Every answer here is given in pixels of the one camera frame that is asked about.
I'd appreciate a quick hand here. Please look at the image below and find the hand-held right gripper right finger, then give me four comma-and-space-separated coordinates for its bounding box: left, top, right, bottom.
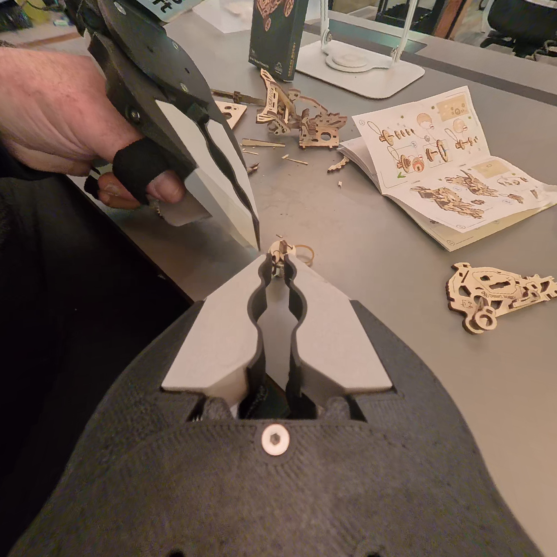
284, 256, 393, 408

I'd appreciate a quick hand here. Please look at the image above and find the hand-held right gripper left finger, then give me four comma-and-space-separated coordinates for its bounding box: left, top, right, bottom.
161, 254, 272, 409

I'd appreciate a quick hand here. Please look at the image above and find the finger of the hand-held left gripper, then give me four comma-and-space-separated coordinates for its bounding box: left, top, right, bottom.
155, 98, 261, 251
204, 115, 262, 233

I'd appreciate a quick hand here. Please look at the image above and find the wooden hub disc part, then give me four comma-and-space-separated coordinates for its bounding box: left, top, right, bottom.
267, 239, 297, 279

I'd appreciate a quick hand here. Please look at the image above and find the partly built wooden model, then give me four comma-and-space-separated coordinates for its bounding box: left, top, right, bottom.
254, 69, 348, 151

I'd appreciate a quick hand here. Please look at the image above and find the dark green model box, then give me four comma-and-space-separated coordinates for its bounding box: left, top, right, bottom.
249, 0, 310, 83

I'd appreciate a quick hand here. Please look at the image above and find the person's left hand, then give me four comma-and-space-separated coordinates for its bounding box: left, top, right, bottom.
0, 47, 186, 210

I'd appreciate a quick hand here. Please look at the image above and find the triangular wooden plate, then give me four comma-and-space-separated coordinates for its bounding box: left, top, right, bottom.
215, 101, 248, 131

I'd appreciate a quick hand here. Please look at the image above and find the clear plastic container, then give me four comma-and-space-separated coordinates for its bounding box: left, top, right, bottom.
191, 0, 257, 34

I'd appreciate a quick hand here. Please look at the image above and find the flat wooden car body panel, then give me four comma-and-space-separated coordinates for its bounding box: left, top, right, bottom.
446, 262, 557, 335

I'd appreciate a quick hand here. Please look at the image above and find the white document stand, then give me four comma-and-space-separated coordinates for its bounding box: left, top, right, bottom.
296, 0, 426, 100

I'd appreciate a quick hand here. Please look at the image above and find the open instruction booklet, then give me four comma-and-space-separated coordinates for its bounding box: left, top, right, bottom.
337, 86, 557, 252

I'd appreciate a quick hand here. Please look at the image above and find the black office chair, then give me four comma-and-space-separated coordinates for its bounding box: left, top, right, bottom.
479, 0, 557, 60

